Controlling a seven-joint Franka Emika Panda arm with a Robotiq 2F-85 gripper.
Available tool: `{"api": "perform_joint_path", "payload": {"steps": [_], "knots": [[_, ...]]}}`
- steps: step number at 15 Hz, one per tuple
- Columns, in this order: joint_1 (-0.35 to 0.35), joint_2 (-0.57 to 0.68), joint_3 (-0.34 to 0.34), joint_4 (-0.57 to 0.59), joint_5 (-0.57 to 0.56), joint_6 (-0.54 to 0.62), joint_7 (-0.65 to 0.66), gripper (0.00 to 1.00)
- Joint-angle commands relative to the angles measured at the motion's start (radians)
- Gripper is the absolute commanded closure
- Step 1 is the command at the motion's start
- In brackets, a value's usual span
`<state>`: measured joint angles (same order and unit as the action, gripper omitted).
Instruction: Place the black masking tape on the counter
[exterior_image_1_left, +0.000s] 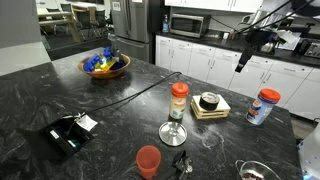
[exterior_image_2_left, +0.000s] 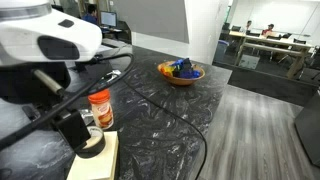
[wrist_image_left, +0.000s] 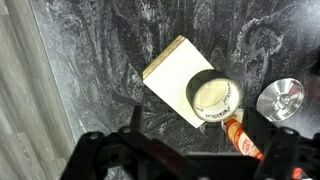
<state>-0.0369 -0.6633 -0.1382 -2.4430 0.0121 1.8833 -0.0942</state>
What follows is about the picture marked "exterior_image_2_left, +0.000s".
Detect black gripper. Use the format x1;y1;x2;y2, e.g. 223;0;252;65
0;62;90;150

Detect black masking tape roll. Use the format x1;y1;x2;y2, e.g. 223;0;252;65
76;126;105;158

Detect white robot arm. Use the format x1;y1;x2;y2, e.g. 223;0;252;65
0;0;102;101

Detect orange lid creamer bottle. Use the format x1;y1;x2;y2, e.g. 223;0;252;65
88;89;113;129

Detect cream yellow box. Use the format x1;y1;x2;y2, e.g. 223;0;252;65
66;131;119;180

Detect person in blue shirt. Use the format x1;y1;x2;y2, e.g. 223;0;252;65
82;4;98;25

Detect computer monitor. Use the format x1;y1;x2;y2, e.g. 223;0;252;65
101;11;117;27

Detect orange wooden bowl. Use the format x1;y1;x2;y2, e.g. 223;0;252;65
157;61;205;86

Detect colourful packets in bowl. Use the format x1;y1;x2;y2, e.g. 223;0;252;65
160;58;200;79

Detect blue trash bin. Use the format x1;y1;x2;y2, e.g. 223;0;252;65
214;40;229;62

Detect long wooden table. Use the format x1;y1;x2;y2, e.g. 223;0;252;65
229;31;312;79

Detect dark floor mat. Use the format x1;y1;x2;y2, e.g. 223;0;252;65
228;68;318;106

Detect person in white shirt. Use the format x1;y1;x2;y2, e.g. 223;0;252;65
243;20;252;33

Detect person in red shirt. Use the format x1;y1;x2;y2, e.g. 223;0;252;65
261;24;274;35

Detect black cabinet at right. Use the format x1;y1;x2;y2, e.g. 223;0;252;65
294;91;320;166

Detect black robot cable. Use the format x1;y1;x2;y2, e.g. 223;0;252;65
0;52;136;151

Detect black cable on counter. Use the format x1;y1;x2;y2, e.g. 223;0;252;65
120;78;208;180

